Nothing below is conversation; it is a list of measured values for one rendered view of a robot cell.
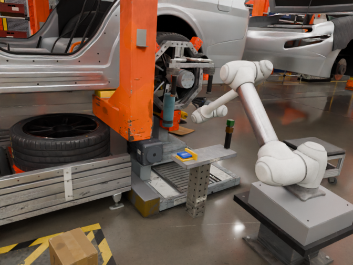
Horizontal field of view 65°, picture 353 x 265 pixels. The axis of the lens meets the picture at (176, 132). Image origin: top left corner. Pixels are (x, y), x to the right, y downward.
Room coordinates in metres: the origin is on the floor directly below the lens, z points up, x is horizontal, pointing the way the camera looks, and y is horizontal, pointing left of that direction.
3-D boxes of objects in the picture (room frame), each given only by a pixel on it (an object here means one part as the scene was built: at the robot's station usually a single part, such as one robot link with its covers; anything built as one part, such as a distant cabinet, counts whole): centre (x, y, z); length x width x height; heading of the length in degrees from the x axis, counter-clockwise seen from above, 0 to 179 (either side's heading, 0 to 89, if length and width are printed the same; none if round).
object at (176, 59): (2.12, 0.05, 1.03); 0.19 x 0.18 x 0.11; 36
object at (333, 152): (2.33, -1.23, 0.17); 0.43 x 0.36 x 0.34; 114
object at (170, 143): (2.41, 0.15, 0.32); 0.40 x 0.30 x 0.28; 126
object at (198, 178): (1.67, -0.17, 0.21); 0.10 x 0.10 x 0.42; 36
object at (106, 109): (1.99, 0.47, 0.69); 0.52 x 0.17 x 0.35; 36
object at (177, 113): (2.31, 0.07, 0.48); 0.16 x 0.12 x 0.17; 36
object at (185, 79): (2.22, 0.00, 0.85); 0.21 x 0.14 x 0.14; 36
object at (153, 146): (2.06, 0.27, 0.26); 0.42 x 0.18 x 0.35; 36
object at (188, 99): (2.28, 0.05, 0.85); 0.54 x 0.07 x 0.54; 126
